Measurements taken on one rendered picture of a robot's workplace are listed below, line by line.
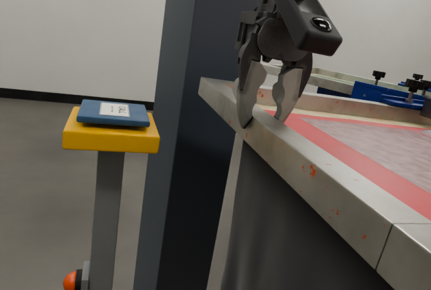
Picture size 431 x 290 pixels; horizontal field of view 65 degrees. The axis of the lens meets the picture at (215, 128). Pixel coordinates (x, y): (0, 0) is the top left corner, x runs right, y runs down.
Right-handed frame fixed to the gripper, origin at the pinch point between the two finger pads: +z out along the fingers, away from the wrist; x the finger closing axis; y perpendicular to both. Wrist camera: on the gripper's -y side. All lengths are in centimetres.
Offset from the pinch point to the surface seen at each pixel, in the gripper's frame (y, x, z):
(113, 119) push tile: 7.3, 19.1, 3.8
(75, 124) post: 8.5, 24.1, 5.5
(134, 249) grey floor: 107, 0, 100
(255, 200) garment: 10.4, -7.3, 17.6
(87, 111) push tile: 9.6, 22.7, 3.7
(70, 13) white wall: 380, 66, -1
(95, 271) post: 10.3, 19.4, 32.0
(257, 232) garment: 7.3, -7.6, 22.3
